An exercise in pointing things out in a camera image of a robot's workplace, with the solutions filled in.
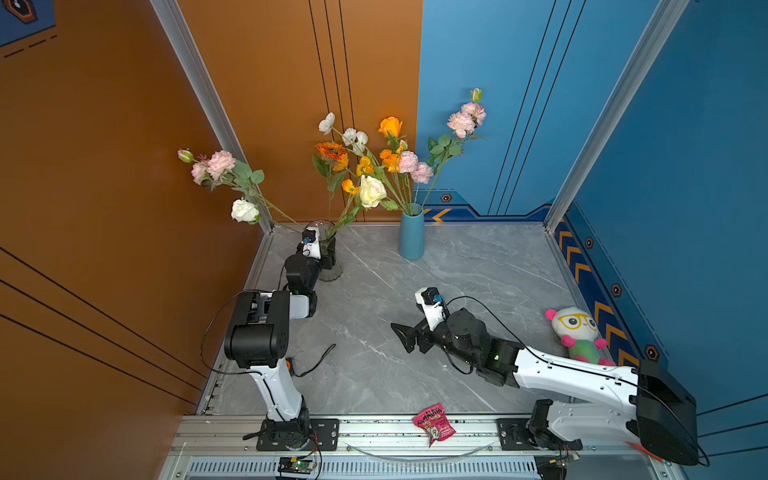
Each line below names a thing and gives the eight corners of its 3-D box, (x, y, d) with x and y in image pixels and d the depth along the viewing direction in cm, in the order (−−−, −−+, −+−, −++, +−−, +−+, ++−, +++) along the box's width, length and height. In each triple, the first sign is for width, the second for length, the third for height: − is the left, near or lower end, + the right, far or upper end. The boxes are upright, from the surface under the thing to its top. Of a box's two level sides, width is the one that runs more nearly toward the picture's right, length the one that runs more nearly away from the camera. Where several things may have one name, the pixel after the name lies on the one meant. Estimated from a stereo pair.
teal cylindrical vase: (400, 261, 111) (401, 219, 94) (400, 246, 116) (401, 203, 99) (420, 261, 111) (425, 219, 94) (419, 245, 116) (423, 203, 99)
